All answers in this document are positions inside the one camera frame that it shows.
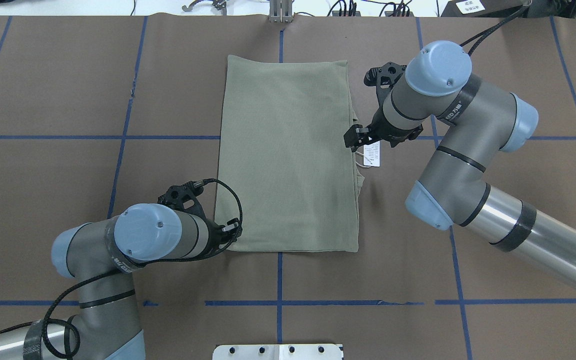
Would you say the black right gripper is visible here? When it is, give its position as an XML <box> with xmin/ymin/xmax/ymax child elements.
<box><xmin>343</xmin><ymin>62</ymin><xmax>424</xmax><ymax>152</ymax></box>

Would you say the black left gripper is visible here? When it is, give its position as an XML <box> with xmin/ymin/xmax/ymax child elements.
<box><xmin>157</xmin><ymin>181</ymin><xmax>243</xmax><ymax>256</ymax></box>

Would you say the olive green long-sleeve shirt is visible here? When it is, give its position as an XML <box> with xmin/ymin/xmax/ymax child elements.
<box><xmin>217</xmin><ymin>55</ymin><xmax>364</xmax><ymax>253</ymax></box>

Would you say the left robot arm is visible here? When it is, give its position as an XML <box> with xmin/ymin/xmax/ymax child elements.
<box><xmin>0</xmin><ymin>178</ymin><xmax>243</xmax><ymax>360</ymax></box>

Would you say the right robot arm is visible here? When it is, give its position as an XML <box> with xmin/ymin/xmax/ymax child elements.
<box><xmin>343</xmin><ymin>40</ymin><xmax>576</xmax><ymax>289</ymax></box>

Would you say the white paper hang tag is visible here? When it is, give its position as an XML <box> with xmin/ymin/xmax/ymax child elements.
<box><xmin>361</xmin><ymin>141</ymin><xmax>381</xmax><ymax>167</ymax></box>

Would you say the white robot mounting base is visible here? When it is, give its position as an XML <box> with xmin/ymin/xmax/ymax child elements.
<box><xmin>212</xmin><ymin>343</ymin><xmax>345</xmax><ymax>360</ymax></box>

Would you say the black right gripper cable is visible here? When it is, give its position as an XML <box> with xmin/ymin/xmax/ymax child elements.
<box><xmin>460</xmin><ymin>5</ymin><xmax>531</xmax><ymax>57</ymax></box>

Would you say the aluminium frame post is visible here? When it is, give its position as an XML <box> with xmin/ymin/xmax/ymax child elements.
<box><xmin>268</xmin><ymin>0</ymin><xmax>294</xmax><ymax>23</ymax></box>

